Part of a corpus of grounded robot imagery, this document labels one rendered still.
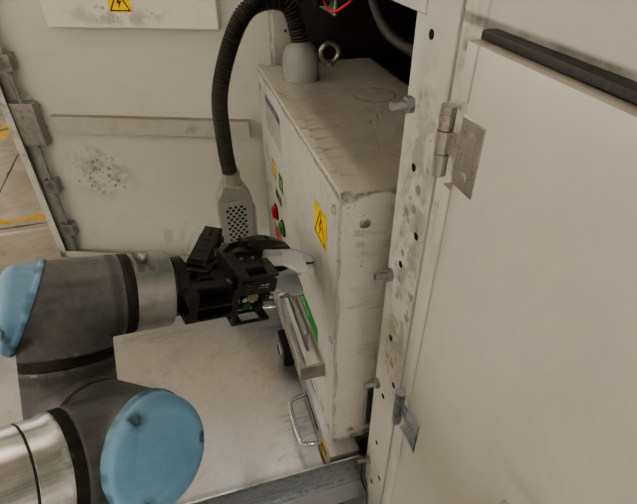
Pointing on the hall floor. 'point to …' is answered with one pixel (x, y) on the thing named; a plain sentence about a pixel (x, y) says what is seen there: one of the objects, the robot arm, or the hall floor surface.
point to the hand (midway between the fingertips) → (303, 259)
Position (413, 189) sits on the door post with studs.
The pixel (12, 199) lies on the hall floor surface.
